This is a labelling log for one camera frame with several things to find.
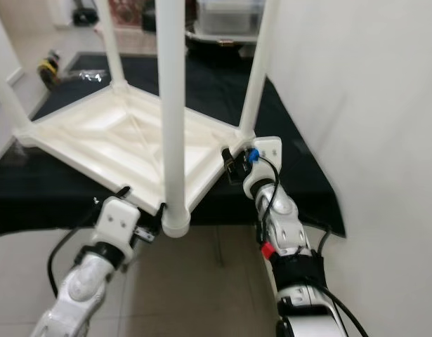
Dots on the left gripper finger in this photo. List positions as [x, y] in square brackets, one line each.
[123, 193]

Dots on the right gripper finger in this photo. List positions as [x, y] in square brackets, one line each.
[227, 158]

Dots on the white plastic table leg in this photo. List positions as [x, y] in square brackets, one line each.
[173, 105]
[112, 42]
[258, 70]
[8, 105]

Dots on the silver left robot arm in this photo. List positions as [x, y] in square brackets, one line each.
[82, 295]

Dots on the white plastic children table top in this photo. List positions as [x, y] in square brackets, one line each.
[103, 137]

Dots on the black table cloth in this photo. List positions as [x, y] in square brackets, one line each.
[33, 210]

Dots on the black wok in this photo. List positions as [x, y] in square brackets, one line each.
[212, 42]

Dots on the clear tape patch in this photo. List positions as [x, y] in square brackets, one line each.
[89, 74]

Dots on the clear plastic storage box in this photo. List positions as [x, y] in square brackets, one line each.
[230, 17]

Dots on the yellow black floor tool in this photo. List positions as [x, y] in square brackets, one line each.
[49, 68]

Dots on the red printed box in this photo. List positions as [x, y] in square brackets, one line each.
[128, 10]

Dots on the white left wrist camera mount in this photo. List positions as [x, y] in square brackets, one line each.
[119, 225]

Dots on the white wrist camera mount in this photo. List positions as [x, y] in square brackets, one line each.
[119, 225]
[265, 160]

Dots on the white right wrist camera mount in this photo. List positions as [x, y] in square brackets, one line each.
[265, 160]

